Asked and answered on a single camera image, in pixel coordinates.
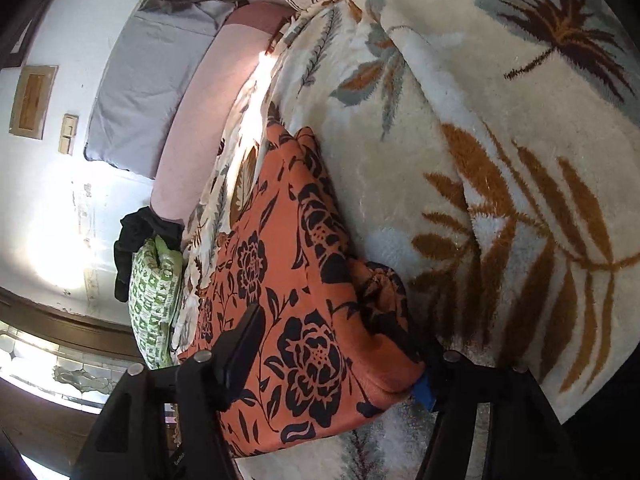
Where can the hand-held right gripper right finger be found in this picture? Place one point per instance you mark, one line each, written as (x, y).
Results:
(425, 393)

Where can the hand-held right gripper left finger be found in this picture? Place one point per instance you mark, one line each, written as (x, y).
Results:
(240, 355)

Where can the orange black floral garment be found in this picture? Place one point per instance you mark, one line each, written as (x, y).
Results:
(295, 240)

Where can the green patterned pillow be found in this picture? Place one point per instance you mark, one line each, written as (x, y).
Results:
(150, 290)

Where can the black cloth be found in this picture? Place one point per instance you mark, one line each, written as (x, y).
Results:
(135, 235)

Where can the stained glass door panel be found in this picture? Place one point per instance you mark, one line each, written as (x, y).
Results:
(70, 365)

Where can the pink bolster cushion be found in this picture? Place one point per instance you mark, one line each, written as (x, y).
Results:
(210, 110)

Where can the grey pillow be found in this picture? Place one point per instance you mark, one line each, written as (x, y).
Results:
(145, 85)

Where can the cream leaf print blanket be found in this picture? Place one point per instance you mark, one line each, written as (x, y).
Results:
(450, 85)

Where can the wooden door frame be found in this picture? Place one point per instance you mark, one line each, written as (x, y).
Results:
(60, 317)

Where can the beige wall switches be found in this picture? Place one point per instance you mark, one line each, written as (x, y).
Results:
(68, 134)

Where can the beige framed wall panel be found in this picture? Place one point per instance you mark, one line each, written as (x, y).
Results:
(34, 102)

